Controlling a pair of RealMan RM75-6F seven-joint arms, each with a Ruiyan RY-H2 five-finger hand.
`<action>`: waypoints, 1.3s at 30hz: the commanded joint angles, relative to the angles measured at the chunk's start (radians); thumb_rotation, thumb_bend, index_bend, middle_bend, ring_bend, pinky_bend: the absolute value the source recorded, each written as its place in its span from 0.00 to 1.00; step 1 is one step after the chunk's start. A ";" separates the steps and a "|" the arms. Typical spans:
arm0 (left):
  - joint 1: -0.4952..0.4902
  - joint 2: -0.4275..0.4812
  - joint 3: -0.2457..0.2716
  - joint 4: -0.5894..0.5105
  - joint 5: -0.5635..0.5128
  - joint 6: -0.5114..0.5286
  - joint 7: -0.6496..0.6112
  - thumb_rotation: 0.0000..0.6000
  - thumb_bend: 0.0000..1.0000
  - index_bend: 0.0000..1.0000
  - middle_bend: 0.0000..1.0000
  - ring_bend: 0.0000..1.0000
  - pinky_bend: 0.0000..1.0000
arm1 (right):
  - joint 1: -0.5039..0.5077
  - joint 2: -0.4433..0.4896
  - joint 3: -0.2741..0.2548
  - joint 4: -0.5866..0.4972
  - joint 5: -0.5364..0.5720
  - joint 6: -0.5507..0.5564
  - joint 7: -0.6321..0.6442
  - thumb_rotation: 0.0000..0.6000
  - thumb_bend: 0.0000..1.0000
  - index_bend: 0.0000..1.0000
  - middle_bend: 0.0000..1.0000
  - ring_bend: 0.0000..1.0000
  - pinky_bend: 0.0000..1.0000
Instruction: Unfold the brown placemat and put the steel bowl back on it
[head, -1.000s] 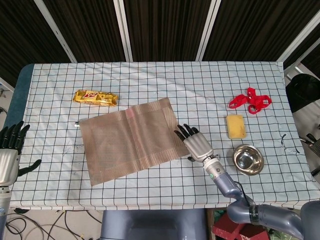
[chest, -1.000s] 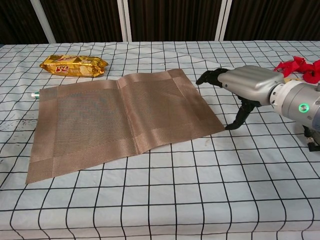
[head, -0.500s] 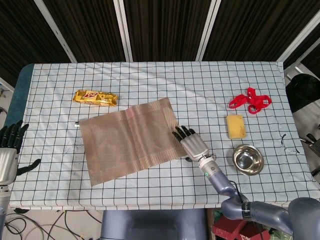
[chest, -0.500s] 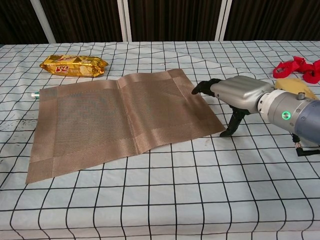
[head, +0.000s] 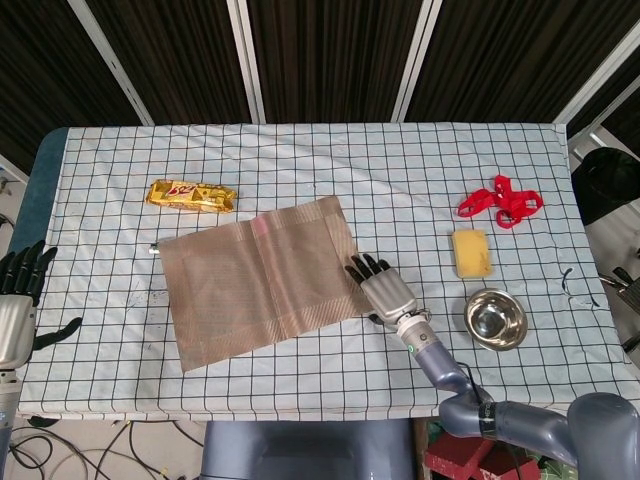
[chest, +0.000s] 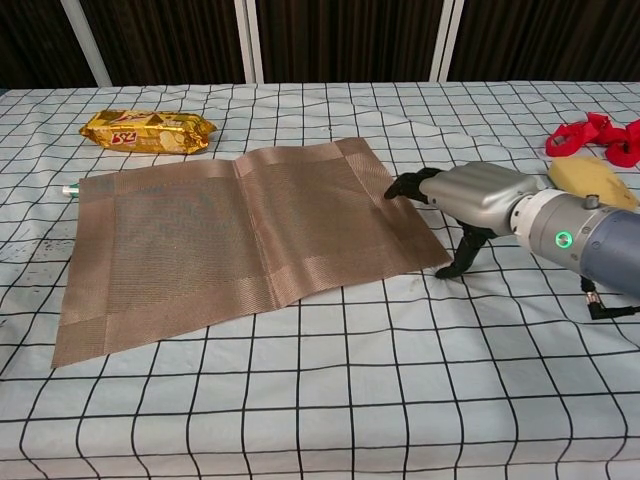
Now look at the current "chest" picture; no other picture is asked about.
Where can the brown woven placemat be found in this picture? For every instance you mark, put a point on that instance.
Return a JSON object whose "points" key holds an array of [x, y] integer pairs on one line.
{"points": [[200, 250]]}

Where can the gold snack packet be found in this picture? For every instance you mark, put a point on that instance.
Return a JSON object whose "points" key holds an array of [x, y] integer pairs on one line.
{"points": [[150, 132]]}

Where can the checkered white tablecloth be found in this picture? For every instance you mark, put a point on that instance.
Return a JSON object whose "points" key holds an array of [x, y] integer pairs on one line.
{"points": [[400, 375]]}

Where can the white screen frame post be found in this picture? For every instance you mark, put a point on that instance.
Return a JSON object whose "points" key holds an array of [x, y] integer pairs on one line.
{"points": [[446, 40], [250, 40], [87, 45]]}

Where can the yellow sponge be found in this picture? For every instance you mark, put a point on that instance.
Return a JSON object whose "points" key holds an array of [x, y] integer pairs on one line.
{"points": [[585, 175]]}

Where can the red capped white marker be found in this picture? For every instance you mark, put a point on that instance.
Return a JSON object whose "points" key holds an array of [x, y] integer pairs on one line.
{"points": [[71, 190]]}

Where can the dark slatted screen panel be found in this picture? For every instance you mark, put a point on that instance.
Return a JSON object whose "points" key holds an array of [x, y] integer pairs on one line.
{"points": [[35, 40], [170, 40], [350, 40], [550, 40]]}

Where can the red ribbon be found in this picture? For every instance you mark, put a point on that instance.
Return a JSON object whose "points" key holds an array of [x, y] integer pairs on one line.
{"points": [[575, 137]]}

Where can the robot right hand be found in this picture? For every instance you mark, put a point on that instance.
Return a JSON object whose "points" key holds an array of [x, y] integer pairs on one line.
{"points": [[475, 195]]}

